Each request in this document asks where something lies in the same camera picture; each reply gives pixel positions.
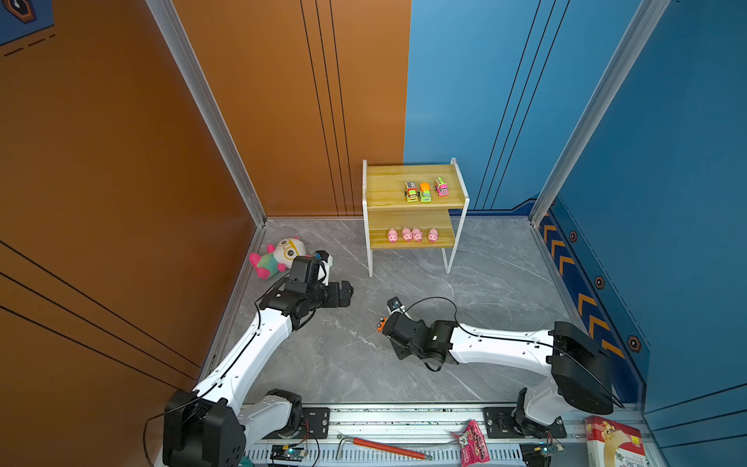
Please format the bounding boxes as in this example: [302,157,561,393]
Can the green orange toy truck top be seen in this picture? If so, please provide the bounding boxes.
[419,182,432,202]

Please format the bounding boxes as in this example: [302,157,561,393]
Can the pink toy truck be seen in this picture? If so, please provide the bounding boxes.
[434,176,449,197]

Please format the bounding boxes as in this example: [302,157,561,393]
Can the aluminium corner post right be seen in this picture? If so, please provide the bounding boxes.
[528,0,670,228]

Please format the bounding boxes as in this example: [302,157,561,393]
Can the pink snack packet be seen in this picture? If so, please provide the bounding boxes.
[451,420,491,467]

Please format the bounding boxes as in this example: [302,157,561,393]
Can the red handled tool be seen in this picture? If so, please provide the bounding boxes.
[335,437,433,460]

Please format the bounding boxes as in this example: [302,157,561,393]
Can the aluminium corner post left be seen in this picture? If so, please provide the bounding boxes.
[145,0,267,229]

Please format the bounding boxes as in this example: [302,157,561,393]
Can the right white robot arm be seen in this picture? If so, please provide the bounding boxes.
[377,311,623,439]

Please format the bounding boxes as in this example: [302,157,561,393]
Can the plush doll pink white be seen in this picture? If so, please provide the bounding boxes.
[249,237,307,280]

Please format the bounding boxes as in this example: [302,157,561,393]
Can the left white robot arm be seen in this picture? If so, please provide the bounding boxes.
[161,250,354,466]

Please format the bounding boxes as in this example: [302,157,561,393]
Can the circuit board right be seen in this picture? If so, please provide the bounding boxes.
[519,443,565,467]

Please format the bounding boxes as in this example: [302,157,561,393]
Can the green circuit board left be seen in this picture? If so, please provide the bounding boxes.
[268,445,309,466]

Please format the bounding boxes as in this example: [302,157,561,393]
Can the white shelf frame with wood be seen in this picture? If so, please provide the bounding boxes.
[362,159,470,276]

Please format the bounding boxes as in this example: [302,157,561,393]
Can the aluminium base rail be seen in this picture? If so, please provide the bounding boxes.
[232,401,666,467]

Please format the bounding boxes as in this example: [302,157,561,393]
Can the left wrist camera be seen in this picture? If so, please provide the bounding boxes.
[313,250,332,286]

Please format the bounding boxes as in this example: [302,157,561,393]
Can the red white box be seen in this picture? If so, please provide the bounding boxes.
[585,416,649,467]

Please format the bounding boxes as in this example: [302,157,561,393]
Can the aluminium corner post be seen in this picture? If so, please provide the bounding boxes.
[528,0,670,228]
[145,0,267,229]

